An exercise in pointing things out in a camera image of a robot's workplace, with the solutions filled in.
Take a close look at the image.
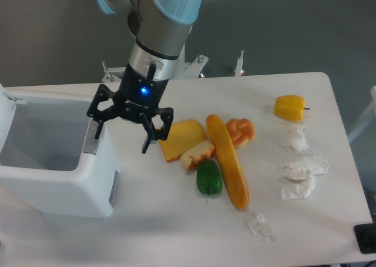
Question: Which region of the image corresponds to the white trash can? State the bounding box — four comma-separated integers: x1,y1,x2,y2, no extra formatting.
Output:
1,88,120,218

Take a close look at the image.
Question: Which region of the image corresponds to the black device at edge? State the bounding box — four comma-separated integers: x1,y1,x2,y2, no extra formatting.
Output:
354,223,375,254

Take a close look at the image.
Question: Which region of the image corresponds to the small crusty bread piece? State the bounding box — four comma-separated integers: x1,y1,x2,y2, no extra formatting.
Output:
180,140,215,172

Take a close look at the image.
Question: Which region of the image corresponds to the crumpled white tissue bottom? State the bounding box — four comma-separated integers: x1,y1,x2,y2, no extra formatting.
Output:
246,212,276,241

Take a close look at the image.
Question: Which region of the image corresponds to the crumpled white tissue top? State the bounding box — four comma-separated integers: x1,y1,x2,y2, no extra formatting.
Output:
281,125,309,155

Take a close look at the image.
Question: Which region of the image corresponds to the toast bread slice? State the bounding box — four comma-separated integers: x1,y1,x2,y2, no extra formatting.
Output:
159,119,206,163

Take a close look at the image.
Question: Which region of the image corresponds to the yellow bell pepper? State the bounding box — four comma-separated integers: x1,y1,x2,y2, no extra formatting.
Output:
274,95,309,122

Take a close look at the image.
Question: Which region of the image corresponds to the crumpled white tissue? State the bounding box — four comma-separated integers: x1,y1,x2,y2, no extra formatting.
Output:
281,125,309,155
282,155,330,182
278,175,315,201
246,212,276,241

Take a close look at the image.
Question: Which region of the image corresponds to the crumpled white tissue lower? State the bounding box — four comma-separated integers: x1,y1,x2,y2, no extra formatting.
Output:
278,175,315,201

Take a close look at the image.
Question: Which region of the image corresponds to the long baguette bread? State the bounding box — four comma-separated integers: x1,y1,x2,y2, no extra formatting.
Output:
206,114,250,210

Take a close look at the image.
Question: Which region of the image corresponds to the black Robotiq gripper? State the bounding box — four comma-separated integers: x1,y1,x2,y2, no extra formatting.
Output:
86,62,174,155

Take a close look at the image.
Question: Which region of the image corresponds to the white furniture at right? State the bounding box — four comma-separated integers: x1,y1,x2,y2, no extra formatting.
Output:
347,86,375,143

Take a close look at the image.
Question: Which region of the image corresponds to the green bell pepper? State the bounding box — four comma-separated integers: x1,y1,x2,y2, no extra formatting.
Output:
196,159,223,195

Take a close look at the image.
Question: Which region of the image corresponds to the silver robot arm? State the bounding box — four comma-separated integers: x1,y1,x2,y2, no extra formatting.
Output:
87,0,219,153

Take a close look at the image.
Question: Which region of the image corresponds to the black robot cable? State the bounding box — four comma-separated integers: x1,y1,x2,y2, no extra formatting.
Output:
146,63,157,84

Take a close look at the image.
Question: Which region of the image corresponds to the braided bread roll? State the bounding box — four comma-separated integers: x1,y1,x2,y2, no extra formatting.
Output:
226,118,256,148

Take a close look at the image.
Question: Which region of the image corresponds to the crumpled white tissue middle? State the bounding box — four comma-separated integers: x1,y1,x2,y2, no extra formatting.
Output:
282,155,330,182

